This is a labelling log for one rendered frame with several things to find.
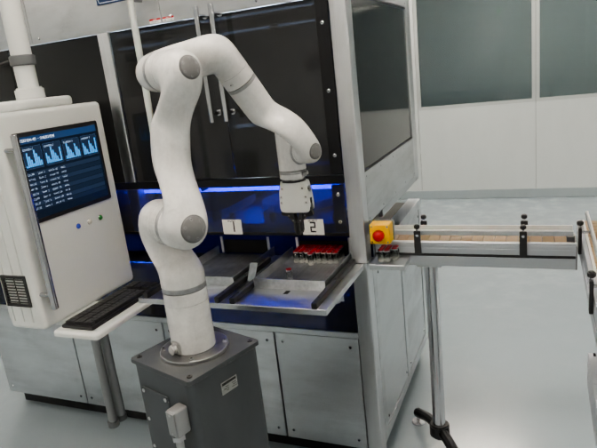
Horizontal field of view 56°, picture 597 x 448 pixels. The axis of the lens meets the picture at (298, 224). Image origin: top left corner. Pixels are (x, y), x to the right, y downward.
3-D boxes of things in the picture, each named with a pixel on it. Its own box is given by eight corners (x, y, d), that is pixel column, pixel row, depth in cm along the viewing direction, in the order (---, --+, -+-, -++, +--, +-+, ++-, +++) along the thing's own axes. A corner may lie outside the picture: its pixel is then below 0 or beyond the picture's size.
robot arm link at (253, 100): (274, 67, 149) (330, 149, 166) (240, 71, 161) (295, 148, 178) (255, 90, 146) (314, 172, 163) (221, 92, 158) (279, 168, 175)
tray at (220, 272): (218, 253, 236) (218, 245, 235) (274, 254, 226) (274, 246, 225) (172, 284, 206) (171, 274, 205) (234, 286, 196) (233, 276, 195)
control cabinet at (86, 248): (101, 277, 248) (63, 95, 228) (137, 279, 240) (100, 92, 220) (5, 328, 203) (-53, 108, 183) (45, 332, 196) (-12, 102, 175)
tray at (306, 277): (292, 255, 223) (291, 246, 222) (355, 256, 212) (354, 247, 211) (254, 287, 193) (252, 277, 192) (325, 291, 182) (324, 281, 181)
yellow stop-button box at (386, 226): (375, 237, 206) (374, 219, 204) (394, 238, 203) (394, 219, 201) (370, 244, 199) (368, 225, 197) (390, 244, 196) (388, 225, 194)
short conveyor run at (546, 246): (374, 265, 212) (371, 225, 208) (384, 252, 226) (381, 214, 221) (577, 271, 185) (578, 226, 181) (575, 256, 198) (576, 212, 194)
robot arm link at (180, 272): (175, 299, 144) (159, 209, 138) (143, 284, 158) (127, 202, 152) (214, 284, 152) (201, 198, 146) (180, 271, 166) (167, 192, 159)
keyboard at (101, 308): (134, 284, 232) (132, 279, 231) (162, 286, 226) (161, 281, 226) (61, 328, 196) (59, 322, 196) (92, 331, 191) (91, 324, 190)
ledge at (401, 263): (378, 256, 215) (378, 252, 215) (412, 257, 210) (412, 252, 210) (369, 269, 203) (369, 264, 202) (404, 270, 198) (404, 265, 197)
